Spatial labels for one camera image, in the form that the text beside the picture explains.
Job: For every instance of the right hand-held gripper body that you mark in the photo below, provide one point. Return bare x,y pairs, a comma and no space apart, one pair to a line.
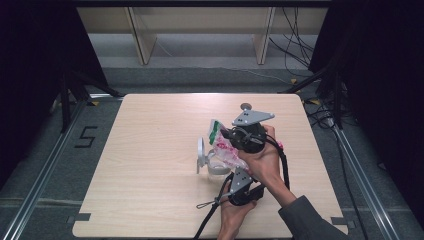
250,140

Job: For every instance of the aluminium floor rail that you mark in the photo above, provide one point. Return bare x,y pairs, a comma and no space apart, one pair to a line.
40,180
363,180

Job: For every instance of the black tripod stand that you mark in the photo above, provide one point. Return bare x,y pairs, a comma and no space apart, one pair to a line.
337,100
66,100

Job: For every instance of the black tape strip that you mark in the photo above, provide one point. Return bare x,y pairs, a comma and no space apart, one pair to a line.
341,221
81,217

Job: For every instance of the pink and white plastic bag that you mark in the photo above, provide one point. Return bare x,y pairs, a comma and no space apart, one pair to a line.
226,150

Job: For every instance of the clear jug with white lid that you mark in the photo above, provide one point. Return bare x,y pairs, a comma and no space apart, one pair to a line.
201,153

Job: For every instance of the person's left hand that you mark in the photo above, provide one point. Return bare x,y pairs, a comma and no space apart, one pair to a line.
231,216

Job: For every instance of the black curtain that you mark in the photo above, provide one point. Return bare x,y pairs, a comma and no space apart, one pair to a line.
33,66
383,83

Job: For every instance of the person's right hand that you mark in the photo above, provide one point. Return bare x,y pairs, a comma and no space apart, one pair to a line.
265,166

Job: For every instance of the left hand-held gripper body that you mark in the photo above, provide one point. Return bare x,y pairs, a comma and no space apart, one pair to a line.
240,181

